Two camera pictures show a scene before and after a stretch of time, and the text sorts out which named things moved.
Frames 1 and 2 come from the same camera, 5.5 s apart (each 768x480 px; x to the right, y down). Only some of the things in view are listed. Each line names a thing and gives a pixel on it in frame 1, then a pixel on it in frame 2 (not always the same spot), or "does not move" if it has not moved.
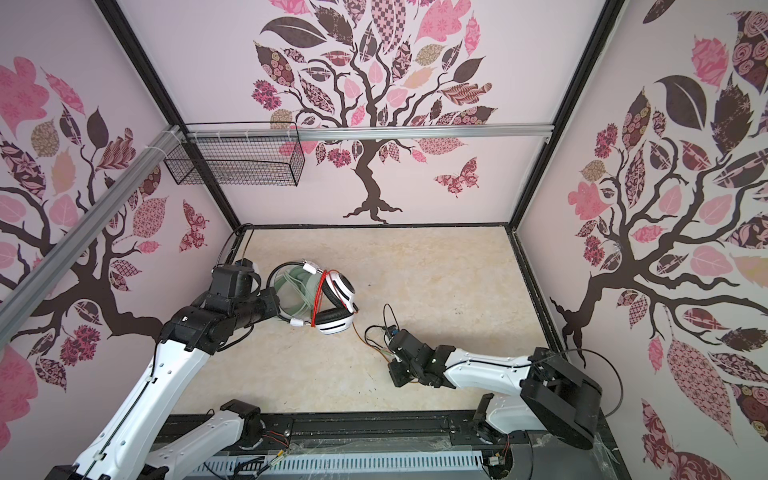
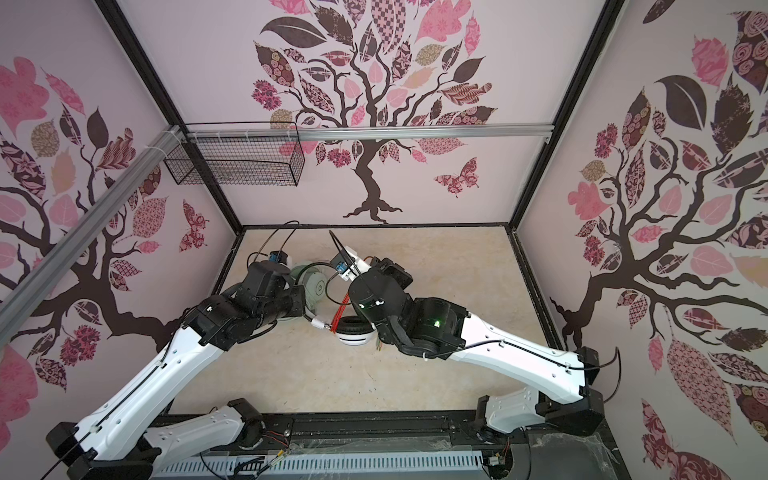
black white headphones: x=310 y=295 → x=353 y=330
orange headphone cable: x=366 y=344 → x=338 y=316
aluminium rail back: x=367 y=133 does not move
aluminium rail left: x=20 y=299 does not move
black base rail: x=377 y=441 does not move
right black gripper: x=398 y=378 → x=394 y=271
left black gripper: x=271 y=301 → x=297 y=293
